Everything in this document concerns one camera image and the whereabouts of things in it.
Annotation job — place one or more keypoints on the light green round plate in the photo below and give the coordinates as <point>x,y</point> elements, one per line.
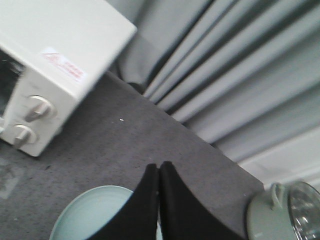
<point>90,211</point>

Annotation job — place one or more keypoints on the cream Toshiba toaster oven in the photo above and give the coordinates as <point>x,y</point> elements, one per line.
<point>56,49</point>

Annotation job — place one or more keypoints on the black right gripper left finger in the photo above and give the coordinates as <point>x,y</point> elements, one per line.
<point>138,217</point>

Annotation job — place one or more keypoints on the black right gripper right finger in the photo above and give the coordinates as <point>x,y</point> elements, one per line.
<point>182,215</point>

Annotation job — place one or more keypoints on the grey pleated curtain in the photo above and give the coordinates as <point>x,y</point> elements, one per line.
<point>243,75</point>

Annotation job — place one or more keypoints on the upper beige oven knob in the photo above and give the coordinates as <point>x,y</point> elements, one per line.
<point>39,108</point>

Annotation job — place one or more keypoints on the lower beige oven knob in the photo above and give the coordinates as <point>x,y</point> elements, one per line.
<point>23,135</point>

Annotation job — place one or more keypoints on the beige oven knob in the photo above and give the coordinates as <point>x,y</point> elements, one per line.
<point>23,135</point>
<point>39,108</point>

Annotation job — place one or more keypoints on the green pot with glass lid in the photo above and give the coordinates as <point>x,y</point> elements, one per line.
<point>284,212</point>

